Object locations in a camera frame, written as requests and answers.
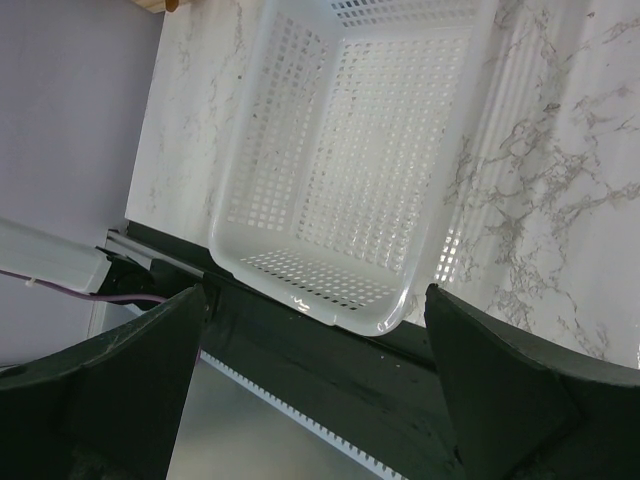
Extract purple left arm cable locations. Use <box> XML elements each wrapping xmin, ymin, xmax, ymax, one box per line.
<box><xmin>0</xmin><ymin>268</ymin><xmax>169</xmax><ymax>305</ymax></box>

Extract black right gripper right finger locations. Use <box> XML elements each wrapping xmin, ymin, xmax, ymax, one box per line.
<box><xmin>424</xmin><ymin>284</ymin><xmax>639</xmax><ymax>479</ymax></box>

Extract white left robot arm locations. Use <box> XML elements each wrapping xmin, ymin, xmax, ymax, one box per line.
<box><xmin>1</xmin><ymin>220</ymin><xmax>210</xmax><ymax>479</ymax></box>

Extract white perforated plastic basket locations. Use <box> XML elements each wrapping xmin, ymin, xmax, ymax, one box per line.
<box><xmin>208</xmin><ymin>1</ymin><xmax>498</xmax><ymax>337</ymax></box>

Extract wooden clothes rack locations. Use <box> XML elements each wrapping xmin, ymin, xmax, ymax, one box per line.
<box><xmin>132</xmin><ymin>0</ymin><xmax>193</xmax><ymax>14</ymax></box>

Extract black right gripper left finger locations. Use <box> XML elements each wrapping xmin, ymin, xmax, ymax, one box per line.
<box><xmin>1</xmin><ymin>286</ymin><xmax>208</xmax><ymax>479</ymax></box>

